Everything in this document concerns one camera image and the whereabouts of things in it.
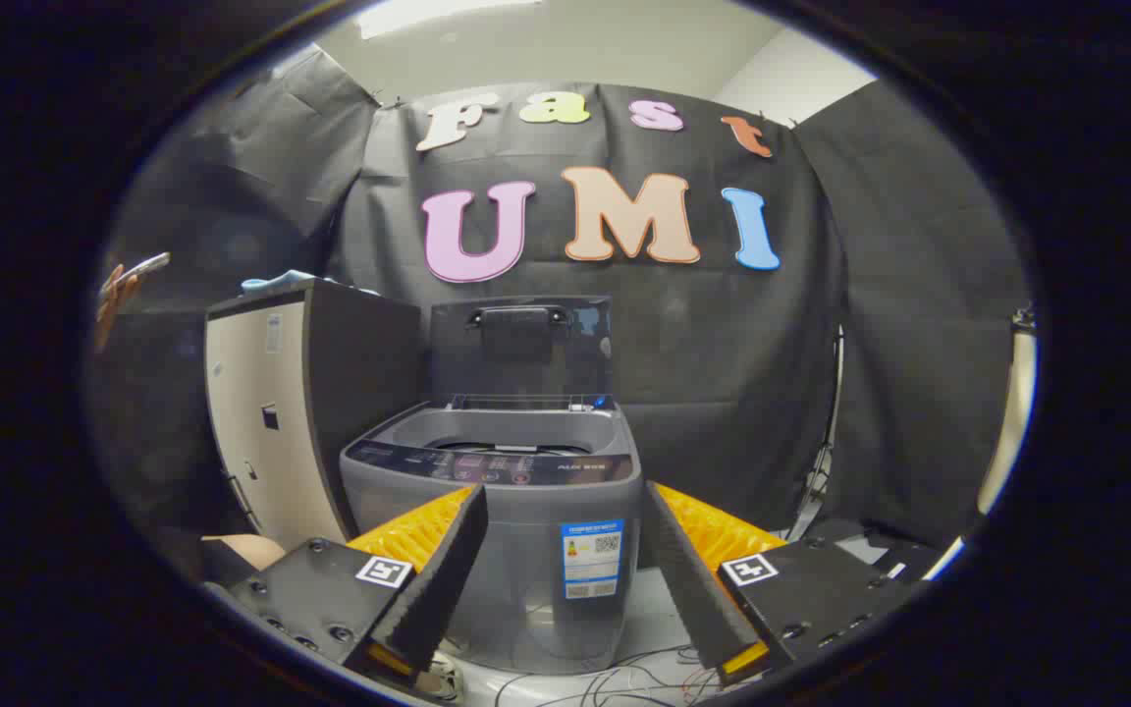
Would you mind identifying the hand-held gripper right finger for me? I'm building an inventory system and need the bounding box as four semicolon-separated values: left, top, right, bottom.
644;481;920;686

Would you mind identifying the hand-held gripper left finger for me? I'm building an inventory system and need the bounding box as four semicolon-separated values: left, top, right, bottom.
202;483;490;688

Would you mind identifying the grey washing machine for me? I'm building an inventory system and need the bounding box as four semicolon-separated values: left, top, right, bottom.
340;398;645;677

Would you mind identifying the dark washing machine lid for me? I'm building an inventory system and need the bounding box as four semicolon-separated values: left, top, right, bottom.
430;297;614;404

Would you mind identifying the light blue shirt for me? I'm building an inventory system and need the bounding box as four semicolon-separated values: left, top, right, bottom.
240;270;319;298

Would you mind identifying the black box with white label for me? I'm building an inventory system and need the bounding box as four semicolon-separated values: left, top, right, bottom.
860;528;949;585

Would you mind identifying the dark cabinet with cream door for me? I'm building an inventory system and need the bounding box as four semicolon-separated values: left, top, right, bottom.
204;279;424;551

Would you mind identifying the black backdrop cloth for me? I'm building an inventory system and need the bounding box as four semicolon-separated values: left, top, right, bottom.
84;44;1033;551

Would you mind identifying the white pole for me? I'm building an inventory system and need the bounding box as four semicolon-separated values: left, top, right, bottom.
976;309;1038;517

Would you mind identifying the silver phone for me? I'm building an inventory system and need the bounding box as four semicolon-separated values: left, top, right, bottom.
112;251;172;291

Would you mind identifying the tangle of floor cables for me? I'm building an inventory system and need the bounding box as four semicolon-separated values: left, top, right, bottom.
492;643;724;707

